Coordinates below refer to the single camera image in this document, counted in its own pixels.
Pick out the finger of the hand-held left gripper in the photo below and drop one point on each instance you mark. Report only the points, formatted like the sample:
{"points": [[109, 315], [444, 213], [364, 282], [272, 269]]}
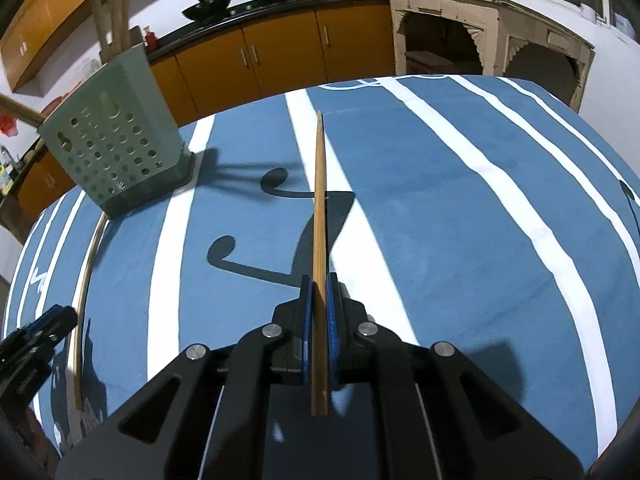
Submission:
{"points": [[52, 321]]}

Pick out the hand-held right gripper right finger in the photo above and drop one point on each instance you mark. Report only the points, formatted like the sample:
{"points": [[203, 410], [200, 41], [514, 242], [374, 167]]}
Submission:
{"points": [[332, 330]]}

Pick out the red bottle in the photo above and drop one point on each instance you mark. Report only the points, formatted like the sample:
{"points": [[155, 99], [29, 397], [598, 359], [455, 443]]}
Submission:
{"points": [[151, 40]]}

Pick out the wooden spatula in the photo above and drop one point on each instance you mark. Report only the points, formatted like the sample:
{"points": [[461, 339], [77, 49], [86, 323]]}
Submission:
{"points": [[118, 5]]}

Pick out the hanging red plastic bag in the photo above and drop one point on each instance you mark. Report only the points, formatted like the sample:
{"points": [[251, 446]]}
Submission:
{"points": [[7, 124]]}

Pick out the orange lower kitchen cabinets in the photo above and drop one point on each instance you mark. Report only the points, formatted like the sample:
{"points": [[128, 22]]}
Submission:
{"points": [[280, 60]]}

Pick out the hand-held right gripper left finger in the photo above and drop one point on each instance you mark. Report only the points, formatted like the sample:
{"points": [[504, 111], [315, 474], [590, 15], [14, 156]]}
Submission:
{"points": [[306, 330]]}

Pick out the green perforated utensil holder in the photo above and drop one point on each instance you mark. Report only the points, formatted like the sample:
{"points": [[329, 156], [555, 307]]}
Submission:
{"points": [[125, 110]]}

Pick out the open black wok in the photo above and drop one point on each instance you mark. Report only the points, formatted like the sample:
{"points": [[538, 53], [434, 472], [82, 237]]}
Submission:
{"points": [[207, 9]]}

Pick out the white stone side table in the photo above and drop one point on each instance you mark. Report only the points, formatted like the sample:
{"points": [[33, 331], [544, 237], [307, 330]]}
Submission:
{"points": [[450, 7]]}

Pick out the wooden utensils in holder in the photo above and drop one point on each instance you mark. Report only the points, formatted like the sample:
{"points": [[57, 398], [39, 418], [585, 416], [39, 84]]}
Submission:
{"points": [[45, 15]]}

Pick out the brown cutting board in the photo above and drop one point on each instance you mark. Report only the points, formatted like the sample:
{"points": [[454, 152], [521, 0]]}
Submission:
{"points": [[136, 35]]}

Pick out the bamboo chopstick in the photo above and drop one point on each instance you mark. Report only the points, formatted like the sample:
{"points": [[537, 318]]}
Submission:
{"points": [[320, 185], [86, 300]]}

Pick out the wooden cooking utensil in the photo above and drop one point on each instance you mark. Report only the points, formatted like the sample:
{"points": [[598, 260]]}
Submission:
{"points": [[97, 5]]}

